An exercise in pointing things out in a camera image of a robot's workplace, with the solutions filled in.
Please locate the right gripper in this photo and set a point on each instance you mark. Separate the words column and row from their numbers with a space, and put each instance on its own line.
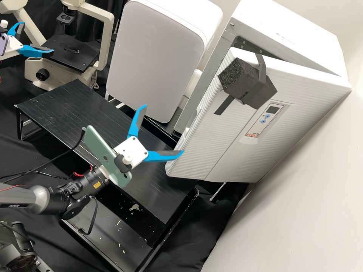
column 133, row 148

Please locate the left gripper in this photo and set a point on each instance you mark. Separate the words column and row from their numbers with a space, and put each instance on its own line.
column 13, row 44

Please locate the incubator door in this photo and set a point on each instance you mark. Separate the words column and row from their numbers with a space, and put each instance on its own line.
column 232, row 141

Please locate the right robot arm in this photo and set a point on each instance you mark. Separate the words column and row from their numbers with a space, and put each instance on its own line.
column 42, row 198

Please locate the white incubator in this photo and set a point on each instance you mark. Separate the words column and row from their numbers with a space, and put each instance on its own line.
column 283, row 28

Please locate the black platform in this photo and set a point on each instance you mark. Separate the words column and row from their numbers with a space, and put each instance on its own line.
column 71, row 113
column 158, row 132

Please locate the cream microscope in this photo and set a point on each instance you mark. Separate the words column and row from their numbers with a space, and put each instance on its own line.
column 56, row 73

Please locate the white box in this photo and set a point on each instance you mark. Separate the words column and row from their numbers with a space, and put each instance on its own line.
column 153, row 56

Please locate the black tray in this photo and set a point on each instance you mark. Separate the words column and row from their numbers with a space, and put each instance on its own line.
column 107, row 235

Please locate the left wrist camera phone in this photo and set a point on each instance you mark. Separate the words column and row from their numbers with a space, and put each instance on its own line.
column 2, row 45

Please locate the wrist camera phone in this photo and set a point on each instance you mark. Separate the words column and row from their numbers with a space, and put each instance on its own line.
column 99, row 147
column 2, row 45

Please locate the right wrist camera phone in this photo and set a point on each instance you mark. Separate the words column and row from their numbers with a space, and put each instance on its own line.
column 99, row 147

